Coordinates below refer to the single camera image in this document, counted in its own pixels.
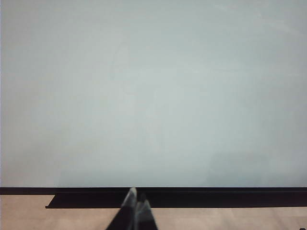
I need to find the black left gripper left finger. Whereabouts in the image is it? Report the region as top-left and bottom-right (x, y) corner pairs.
(105, 187), (138, 230)

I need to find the black whiteboard bottom rail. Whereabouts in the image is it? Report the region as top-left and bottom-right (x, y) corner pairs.
(0, 186), (307, 196)

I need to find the black whiteboard pen tray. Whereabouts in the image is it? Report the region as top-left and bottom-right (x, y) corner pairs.
(45, 192), (307, 209)

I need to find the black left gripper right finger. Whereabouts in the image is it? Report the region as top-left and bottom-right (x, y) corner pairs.
(135, 193), (159, 230)

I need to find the white glass whiteboard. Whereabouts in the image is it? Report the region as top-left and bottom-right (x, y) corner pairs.
(0, 0), (307, 188)

